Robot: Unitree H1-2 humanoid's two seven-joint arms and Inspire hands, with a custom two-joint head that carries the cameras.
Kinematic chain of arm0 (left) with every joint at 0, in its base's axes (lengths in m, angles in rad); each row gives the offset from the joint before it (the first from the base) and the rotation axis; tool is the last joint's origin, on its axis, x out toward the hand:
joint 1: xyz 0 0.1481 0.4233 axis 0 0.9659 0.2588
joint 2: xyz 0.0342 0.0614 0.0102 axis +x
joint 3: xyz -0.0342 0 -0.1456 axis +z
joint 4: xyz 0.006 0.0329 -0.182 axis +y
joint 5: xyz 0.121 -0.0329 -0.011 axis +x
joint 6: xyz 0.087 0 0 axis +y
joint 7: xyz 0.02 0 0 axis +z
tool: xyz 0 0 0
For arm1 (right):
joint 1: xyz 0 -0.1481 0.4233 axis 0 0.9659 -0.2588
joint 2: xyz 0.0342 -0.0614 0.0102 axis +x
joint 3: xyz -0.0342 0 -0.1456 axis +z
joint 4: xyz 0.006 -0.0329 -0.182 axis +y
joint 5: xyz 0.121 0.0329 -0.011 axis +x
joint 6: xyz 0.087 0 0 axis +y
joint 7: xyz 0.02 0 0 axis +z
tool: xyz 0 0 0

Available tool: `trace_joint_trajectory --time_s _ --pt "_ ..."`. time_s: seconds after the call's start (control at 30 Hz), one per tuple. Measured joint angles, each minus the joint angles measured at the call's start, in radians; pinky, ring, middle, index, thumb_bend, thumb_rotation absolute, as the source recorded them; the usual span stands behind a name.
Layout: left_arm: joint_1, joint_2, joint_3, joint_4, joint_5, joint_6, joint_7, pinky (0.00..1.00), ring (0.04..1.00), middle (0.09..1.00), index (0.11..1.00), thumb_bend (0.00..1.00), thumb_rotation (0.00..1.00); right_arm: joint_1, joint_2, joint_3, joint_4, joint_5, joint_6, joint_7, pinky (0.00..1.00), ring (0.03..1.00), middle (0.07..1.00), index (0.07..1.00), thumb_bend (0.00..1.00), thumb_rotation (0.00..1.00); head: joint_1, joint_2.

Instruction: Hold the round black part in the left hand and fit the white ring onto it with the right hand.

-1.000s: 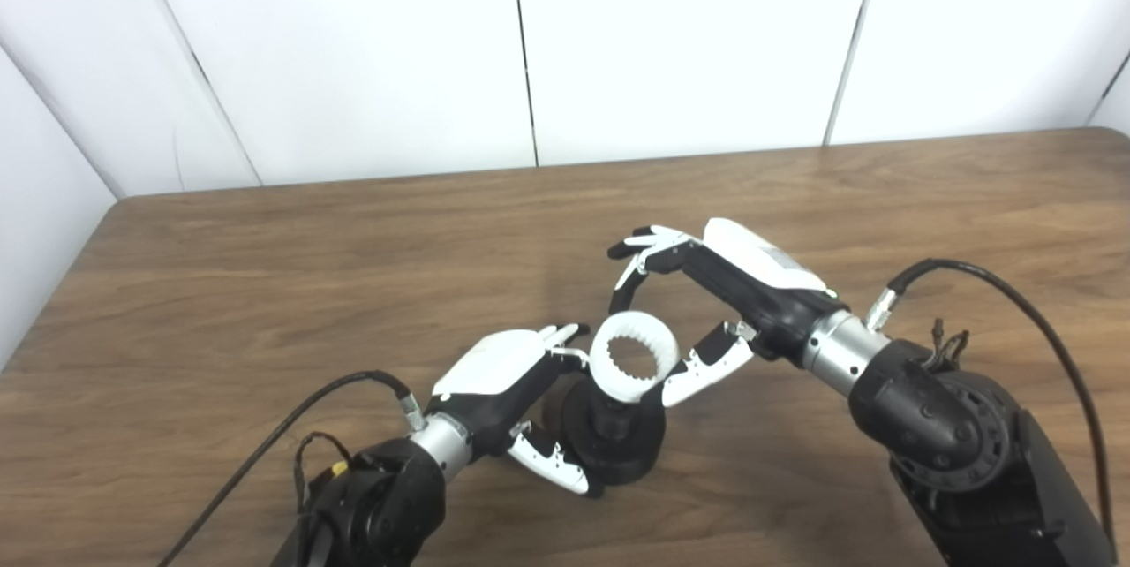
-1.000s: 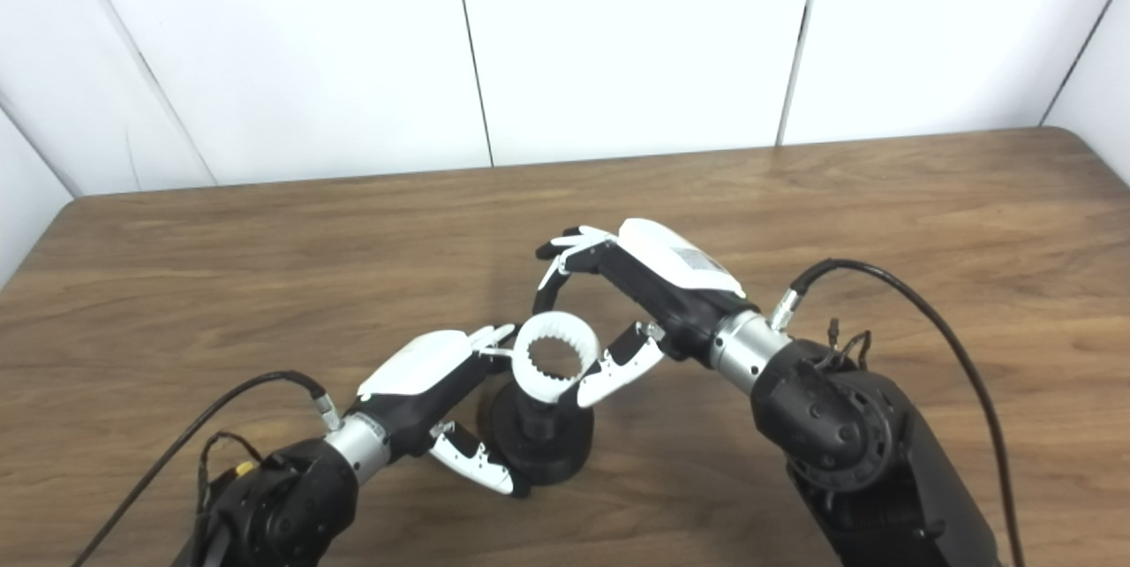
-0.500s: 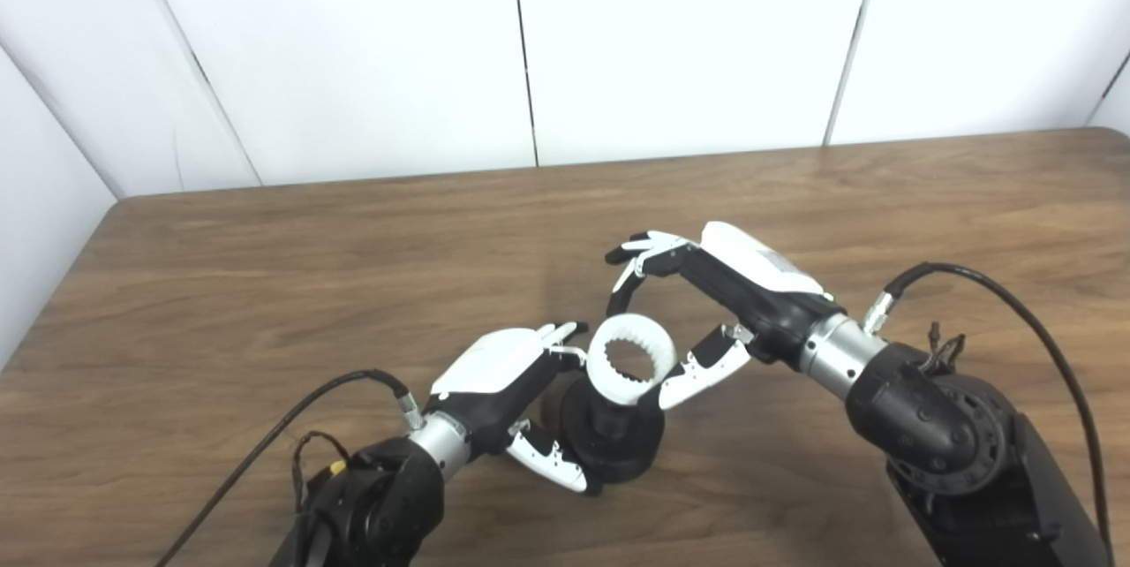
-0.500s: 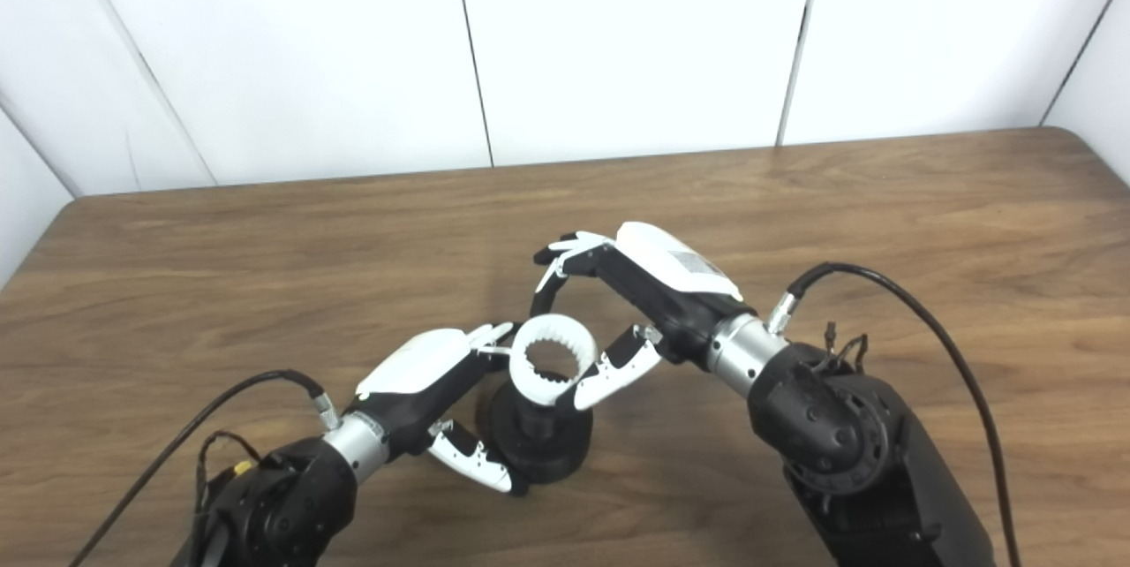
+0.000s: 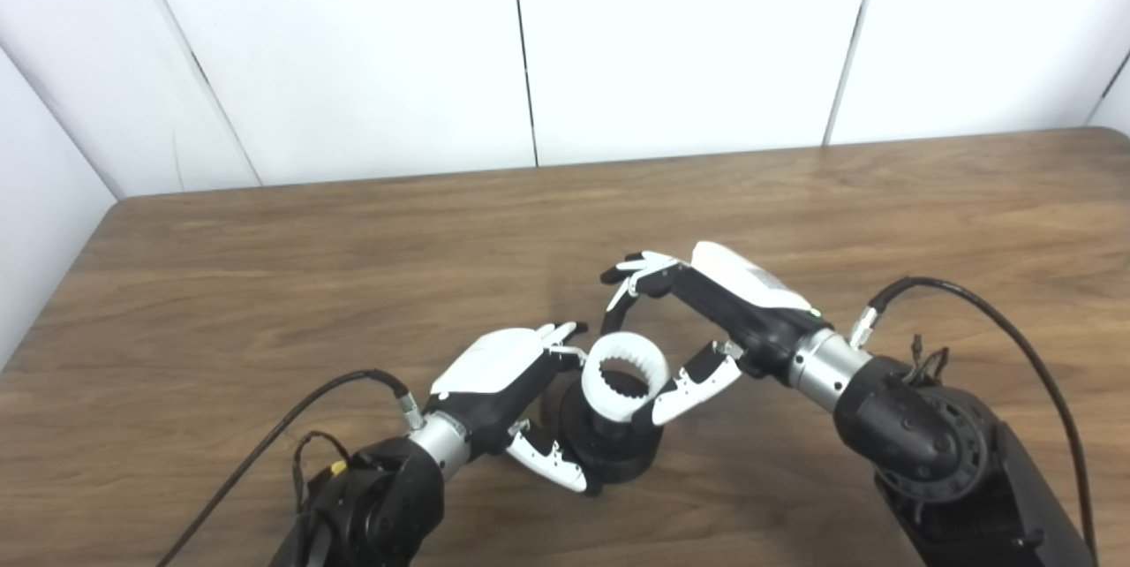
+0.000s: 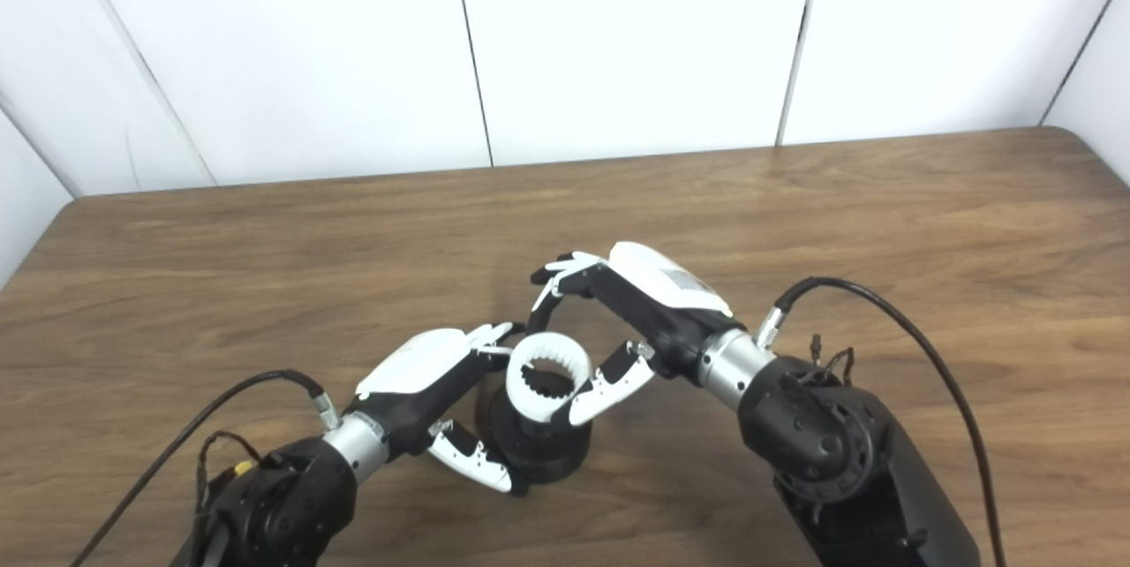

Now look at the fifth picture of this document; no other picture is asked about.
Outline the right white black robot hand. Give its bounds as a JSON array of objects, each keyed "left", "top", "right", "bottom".
[{"left": 600, "top": 241, "right": 824, "bottom": 427}]

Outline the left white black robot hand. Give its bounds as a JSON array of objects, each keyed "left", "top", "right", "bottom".
[{"left": 424, "top": 321, "right": 591, "bottom": 495}]

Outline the white toothed plastic ring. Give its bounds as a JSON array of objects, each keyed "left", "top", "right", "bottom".
[{"left": 580, "top": 332, "right": 670, "bottom": 424}]

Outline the round black plastic part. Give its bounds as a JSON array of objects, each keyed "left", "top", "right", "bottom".
[{"left": 540, "top": 373, "right": 665, "bottom": 485}]

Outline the thin black wire loop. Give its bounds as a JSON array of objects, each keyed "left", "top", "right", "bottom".
[{"left": 900, "top": 335, "right": 950, "bottom": 387}]

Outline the thin wire with yellow plug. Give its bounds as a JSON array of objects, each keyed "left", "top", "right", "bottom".
[{"left": 293, "top": 432, "right": 350, "bottom": 506}]

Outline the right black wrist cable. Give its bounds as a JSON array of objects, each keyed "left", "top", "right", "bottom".
[{"left": 847, "top": 276, "right": 1098, "bottom": 541}]

